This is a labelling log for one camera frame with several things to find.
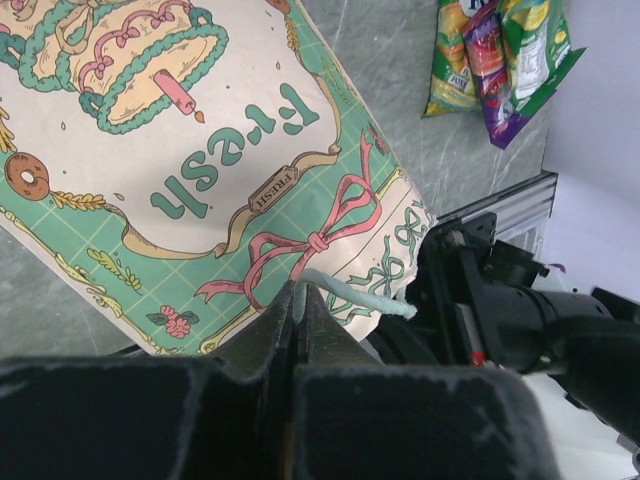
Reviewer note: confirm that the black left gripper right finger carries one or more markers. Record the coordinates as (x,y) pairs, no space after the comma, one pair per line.
(322,341)

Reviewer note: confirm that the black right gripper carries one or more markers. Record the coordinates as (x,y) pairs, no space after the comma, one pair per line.
(476,306)

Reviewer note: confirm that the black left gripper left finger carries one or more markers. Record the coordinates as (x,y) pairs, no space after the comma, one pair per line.
(246,358)

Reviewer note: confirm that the yellow green Fox's candy bag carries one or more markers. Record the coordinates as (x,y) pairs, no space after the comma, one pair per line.
(452,87)

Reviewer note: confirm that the green paper gift bag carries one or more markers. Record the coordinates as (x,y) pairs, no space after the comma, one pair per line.
(176,162)

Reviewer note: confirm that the green snack pouch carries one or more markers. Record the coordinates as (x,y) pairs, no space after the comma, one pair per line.
(538,49)

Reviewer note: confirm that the purple Fox's candy bag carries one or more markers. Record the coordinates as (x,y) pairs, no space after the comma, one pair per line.
(486,55)

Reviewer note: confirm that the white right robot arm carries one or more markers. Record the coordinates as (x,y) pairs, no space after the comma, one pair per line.
(592,355)

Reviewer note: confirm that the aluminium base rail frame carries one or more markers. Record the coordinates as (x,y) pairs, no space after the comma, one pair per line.
(522,211)

